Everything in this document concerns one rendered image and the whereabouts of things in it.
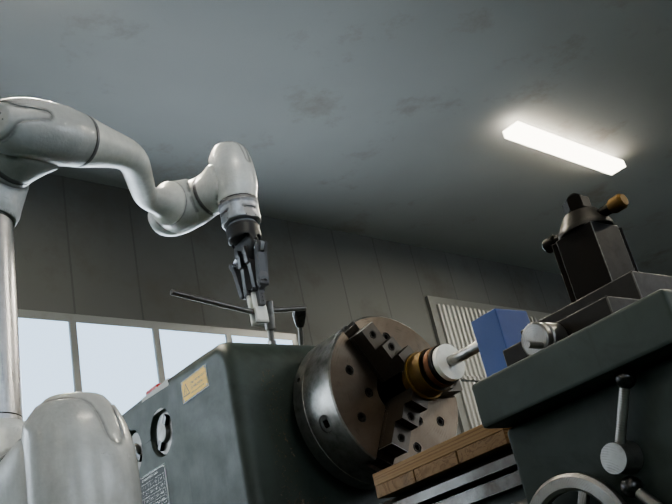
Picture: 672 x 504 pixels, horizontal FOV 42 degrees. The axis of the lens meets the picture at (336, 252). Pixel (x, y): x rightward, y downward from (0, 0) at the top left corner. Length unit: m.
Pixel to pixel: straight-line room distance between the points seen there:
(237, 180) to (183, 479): 0.65
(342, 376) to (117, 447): 0.51
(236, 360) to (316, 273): 4.23
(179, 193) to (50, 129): 0.53
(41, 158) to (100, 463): 0.58
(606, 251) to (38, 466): 0.83
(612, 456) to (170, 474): 1.11
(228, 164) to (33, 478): 0.94
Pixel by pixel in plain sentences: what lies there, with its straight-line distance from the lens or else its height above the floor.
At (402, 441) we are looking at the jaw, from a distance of 1.63.
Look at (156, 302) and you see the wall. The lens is 5.07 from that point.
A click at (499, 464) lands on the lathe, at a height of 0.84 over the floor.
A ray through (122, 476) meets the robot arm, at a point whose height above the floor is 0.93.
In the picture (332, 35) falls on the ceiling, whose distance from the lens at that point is 4.44.
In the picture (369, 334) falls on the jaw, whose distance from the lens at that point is 1.67.
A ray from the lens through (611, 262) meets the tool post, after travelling 1.28.
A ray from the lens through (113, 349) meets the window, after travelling 4.79.
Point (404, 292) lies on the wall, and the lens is 6.49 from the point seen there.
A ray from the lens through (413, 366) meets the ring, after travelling 1.62.
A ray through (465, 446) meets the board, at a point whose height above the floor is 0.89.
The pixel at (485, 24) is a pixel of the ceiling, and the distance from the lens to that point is 4.70.
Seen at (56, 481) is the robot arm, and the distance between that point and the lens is 1.28.
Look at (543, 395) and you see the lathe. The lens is 1.08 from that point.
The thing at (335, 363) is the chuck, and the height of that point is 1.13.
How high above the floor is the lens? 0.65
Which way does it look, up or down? 24 degrees up
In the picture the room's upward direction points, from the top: 13 degrees counter-clockwise
